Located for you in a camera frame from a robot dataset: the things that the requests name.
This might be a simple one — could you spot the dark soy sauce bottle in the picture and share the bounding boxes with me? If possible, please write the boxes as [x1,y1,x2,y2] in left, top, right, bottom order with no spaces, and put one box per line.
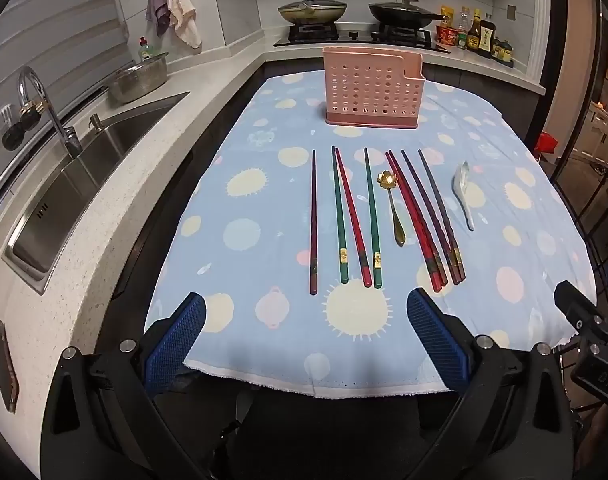
[478,19,498,58]

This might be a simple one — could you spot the black wok with lid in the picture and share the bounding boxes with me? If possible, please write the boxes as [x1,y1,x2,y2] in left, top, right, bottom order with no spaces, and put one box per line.
[368,0,445,31]

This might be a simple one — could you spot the purple hanging towel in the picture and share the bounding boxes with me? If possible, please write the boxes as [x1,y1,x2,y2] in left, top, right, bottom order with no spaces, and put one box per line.
[146,0,173,37]

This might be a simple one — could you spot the black gas stove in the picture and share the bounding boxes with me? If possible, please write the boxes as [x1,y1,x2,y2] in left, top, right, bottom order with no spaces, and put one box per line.
[273,22,452,54]

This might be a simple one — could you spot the red chopstick with dark band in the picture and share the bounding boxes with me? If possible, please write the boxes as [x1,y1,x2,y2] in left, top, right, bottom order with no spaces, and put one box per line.
[335,147,373,288]

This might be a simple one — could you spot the dark maroon chopstick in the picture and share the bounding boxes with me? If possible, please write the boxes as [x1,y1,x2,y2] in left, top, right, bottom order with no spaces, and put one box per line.
[309,149,320,296]

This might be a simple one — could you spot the yellow-capped sauce bottle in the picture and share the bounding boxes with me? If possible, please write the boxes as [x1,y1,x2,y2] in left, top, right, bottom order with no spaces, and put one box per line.
[466,8,483,54]

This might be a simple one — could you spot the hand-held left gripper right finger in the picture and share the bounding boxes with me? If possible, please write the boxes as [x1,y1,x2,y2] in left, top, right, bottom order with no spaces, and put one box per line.
[384,287,577,480]

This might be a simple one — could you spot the dark rectangular pad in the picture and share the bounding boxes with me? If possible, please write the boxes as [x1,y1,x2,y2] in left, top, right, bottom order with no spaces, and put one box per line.
[0,320,20,414]

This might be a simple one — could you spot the beige wok with lid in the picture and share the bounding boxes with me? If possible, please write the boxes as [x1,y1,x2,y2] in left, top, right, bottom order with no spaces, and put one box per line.
[278,0,349,26]

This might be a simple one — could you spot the pink perforated utensil holder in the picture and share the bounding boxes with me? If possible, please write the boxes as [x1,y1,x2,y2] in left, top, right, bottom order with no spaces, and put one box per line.
[322,46,425,130]

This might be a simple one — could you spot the small dark condiment jars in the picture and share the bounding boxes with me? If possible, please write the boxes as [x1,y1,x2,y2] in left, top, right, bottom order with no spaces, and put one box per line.
[491,37,514,64]

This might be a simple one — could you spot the white ceramic spoon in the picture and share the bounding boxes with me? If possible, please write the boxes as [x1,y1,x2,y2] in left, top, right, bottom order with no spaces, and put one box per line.
[452,161,476,232]

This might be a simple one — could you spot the blue printed tablecloth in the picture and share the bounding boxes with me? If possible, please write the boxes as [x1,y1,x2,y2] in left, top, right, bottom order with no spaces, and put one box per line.
[144,69,599,400]

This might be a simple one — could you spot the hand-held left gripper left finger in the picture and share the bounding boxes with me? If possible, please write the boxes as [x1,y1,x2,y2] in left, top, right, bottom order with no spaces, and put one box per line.
[40,291,237,480]

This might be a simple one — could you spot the green chopstick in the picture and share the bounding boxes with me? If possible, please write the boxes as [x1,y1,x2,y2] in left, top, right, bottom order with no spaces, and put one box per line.
[363,147,383,290]
[331,145,349,284]

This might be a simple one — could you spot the dark purple twisted chopstick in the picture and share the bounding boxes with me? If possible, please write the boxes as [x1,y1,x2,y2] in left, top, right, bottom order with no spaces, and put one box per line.
[418,149,466,281]
[401,150,459,286]

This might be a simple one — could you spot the black framed glass door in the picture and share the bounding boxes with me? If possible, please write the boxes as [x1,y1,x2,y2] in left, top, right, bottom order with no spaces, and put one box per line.
[534,0,608,271]

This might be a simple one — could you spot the gold flower spoon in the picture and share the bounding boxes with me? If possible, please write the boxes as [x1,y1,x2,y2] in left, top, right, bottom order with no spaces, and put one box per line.
[377,171,407,247]

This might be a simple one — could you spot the chrome kitchen faucet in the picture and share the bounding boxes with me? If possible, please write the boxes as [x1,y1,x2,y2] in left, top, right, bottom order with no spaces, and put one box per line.
[18,66,83,158]

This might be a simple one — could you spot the stainless steel basin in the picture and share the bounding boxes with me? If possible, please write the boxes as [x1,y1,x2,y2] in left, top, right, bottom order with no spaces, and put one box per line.
[108,52,169,105]

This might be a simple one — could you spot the pale pink hanging towel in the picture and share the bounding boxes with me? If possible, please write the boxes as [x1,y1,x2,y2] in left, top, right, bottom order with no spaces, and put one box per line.
[164,0,203,50]

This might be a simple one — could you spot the white stone kitchen counter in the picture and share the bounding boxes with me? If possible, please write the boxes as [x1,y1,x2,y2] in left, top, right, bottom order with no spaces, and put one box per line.
[0,35,547,461]

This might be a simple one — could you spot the stainless steel sink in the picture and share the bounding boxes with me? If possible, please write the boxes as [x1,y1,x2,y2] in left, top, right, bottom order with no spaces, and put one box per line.
[2,91,191,295]

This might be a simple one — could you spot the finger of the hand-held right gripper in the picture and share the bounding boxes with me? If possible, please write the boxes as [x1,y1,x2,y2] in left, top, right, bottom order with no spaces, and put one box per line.
[554,280,608,356]

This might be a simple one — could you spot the red twisted chopstick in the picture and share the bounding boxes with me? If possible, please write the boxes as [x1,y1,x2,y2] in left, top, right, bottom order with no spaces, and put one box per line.
[389,149,445,287]
[385,152,439,293]

